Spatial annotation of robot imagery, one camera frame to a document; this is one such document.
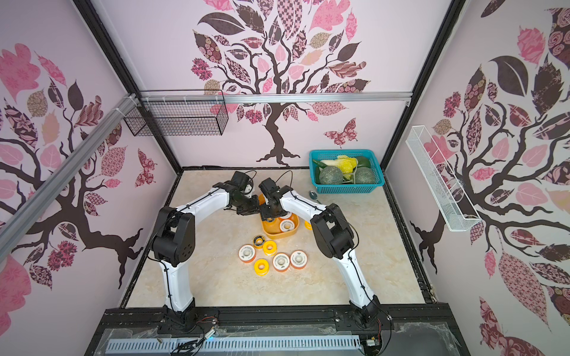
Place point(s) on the black wire wall basket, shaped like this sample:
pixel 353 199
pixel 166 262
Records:
pixel 179 113

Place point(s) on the yellow black tape roll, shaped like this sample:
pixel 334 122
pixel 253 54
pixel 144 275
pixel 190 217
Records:
pixel 258 241

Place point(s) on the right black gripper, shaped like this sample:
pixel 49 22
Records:
pixel 271 210

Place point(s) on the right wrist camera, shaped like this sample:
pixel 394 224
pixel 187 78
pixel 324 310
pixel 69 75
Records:
pixel 268 186

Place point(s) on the teal plastic basket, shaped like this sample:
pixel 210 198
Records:
pixel 320 159

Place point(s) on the yellow tape roll centre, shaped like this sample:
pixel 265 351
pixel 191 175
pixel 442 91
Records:
pixel 270 248

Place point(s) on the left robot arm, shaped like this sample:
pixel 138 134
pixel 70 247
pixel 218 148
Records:
pixel 173 241

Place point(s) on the green melon left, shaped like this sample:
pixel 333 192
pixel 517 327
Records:
pixel 331 175

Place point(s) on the green melon right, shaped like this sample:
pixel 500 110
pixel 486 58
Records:
pixel 364 176

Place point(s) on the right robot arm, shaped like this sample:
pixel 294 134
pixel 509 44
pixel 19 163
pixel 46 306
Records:
pixel 336 239

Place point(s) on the yellow plastic storage box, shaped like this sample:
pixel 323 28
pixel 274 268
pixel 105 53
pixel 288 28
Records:
pixel 272 230

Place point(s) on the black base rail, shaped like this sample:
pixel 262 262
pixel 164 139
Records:
pixel 343 317

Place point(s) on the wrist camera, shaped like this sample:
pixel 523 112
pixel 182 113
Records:
pixel 242 181
pixel 268 186

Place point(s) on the spoon with pink handle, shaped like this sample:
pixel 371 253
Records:
pixel 314 197

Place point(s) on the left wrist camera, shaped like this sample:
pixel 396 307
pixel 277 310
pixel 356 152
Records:
pixel 242 181

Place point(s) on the yellow tape roll bottom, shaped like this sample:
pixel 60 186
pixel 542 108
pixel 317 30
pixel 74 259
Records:
pixel 261 267

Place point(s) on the white wire wall shelf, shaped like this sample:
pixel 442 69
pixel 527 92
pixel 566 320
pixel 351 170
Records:
pixel 432 155

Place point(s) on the orange tape roll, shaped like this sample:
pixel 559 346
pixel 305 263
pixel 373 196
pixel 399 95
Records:
pixel 281 262
pixel 286 216
pixel 287 225
pixel 298 259
pixel 247 253

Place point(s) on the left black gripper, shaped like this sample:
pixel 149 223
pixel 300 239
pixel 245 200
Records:
pixel 253 208

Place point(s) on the white slotted cable duct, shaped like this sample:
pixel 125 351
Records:
pixel 232 345

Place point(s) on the green melon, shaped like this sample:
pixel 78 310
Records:
pixel 364 176
pixel 331 175

